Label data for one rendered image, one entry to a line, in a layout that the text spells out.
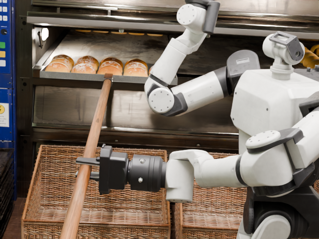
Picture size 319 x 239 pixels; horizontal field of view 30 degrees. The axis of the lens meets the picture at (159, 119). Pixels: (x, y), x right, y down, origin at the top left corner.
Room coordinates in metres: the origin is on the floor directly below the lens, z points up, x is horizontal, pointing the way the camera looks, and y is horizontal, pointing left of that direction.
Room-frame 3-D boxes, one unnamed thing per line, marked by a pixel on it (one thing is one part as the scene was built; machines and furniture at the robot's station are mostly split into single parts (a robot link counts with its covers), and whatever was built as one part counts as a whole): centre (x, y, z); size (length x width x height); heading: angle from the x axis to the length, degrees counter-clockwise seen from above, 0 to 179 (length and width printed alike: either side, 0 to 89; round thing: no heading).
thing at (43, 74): (2.49, 0.22, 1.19); 0.55 x 0.36 x 0.03; 92
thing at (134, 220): (2.20, 0.22, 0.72); 0.56 x 0.49 x 0.28; 93
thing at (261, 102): (1.63, -0.38, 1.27); 0.34 x 0.30 x 0.36; 24
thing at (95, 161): (1.37, 0.17, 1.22); 0.06 x 0.03 x 0.02; 88
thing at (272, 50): (1.61, -0.32, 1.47); 0.10 x 0.07 x 0.09; 24
